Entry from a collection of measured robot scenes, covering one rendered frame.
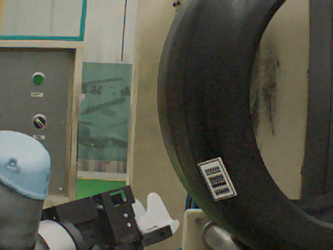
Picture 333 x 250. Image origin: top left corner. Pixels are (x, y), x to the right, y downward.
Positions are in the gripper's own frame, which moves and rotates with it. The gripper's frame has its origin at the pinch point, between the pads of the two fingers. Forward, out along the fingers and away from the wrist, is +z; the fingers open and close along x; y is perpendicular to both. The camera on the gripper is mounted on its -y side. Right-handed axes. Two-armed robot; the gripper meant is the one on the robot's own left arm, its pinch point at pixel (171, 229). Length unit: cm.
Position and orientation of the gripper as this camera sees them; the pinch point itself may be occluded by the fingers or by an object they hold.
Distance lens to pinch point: 103.4
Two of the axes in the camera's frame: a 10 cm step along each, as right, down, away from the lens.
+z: 6.2, -1.4, 7.7
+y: -2.9, -9.5, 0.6
